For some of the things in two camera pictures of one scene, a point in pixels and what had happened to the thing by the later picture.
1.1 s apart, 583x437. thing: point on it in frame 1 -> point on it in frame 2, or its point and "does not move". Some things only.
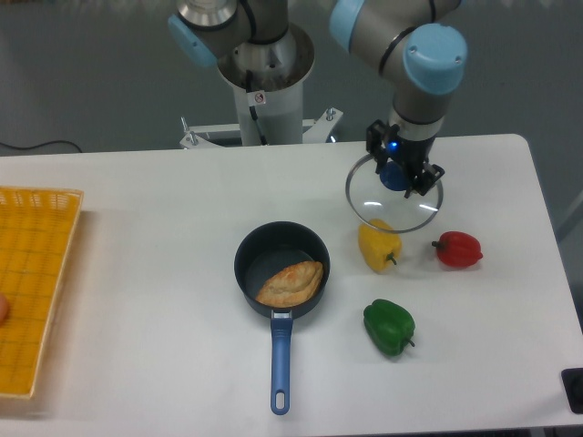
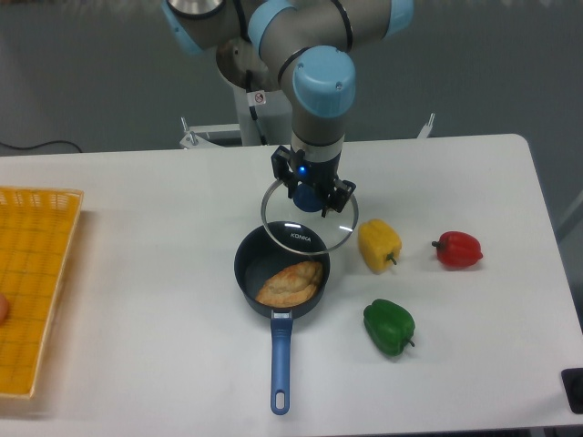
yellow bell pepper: [378, 248] does not move
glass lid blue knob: [387, 209] -> [305, 232]
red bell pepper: [457, 248] does not move
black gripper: [412, 154] -> [318, 174]
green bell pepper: [388, 325] does not move
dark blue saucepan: [261, 250] does not move
